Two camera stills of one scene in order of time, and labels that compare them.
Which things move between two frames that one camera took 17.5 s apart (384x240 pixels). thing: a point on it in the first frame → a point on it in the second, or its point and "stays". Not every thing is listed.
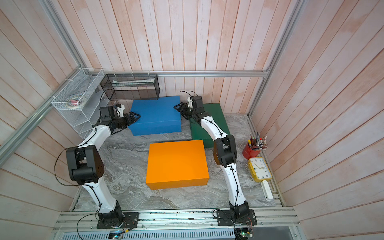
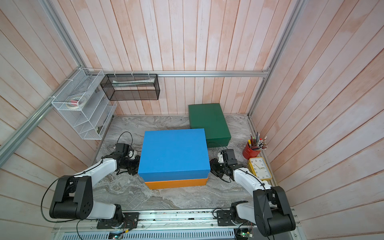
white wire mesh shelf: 81,101 stays
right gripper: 182,105 → 213,164
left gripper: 133,117 → 133,171
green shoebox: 213,110 stays
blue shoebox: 157,116 → 174,155
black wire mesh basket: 131,86 stays
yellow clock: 259,169 stays
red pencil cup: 248,152 stays
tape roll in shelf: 77,102 stays
